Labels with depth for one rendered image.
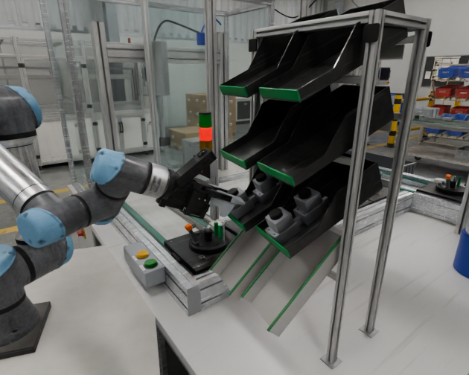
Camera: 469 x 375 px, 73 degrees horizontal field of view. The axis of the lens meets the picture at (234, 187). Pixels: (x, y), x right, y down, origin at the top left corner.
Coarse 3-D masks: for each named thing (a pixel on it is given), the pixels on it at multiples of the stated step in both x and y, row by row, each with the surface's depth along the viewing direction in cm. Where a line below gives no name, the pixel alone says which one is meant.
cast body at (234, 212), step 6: (228, 192) 83; (234, 192) 82; (240, 192) 83; (246, 198) 83; (252, 198) 86; (246, 204) 84; (252, 204) 85; (234, 210) 83; (240, 210) 83; (246, 210) 84; (234, 216) 83; (240, 216) 84
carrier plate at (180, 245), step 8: (168, 240) 119; (176, 240) 119; (184, 240) 119; (168, 248) 116; (176, 248) 114; (184, 248) 114; (184, 256) 109; (192, 256) 109; (208, 256) 109; (216, 256) 109; (184, 264) 107; (192, 264) 104; (200, 264) 104; (208, 264) 104; (192, 272) 103; (200, 272) 102
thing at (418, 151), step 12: (420, 120) 524; (432, 120) 511; (444, 120) 496; (456, 120) 488; (468, 120) 534; (420, 132) 593; (420, 144) 599; (420, 156) 528; (432, 156) 516; (444, 156) 516
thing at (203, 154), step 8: (200, 152) 76; (208, 152) 74; (192, 160) 76; (200, 160) 74; (208, 160) 75; (184, 168) 75; (192, 168) 73; (200, 168) 74; (176, 176) 74; (184, 176) 73; (192, 176) 74; (184, 184) 74
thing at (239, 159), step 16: (320, 96) 76; (272, 112) 87; (288, 112) 74; (256, 128) 86; (272, 128) 87; (288, 128) 75; (240, 144) 85; (256, 144) 82; (272, 144) 75; (240, 160) 73; (256, 160) 74
